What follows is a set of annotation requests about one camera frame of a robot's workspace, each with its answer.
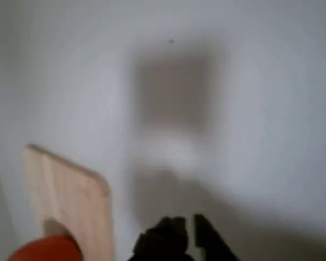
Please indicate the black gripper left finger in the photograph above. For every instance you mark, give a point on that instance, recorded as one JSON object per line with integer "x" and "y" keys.
{"x": 165, "y": 239}

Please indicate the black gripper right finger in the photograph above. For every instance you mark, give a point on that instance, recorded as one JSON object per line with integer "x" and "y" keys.
{"x": 210, "y": 244}

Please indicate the small red object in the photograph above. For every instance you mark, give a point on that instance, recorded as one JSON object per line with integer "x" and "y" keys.
{"x": 43, "y": 250}

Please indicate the light wooden board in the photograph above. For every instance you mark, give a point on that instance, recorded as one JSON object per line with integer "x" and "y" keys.
{"x": 70, "y": 195}

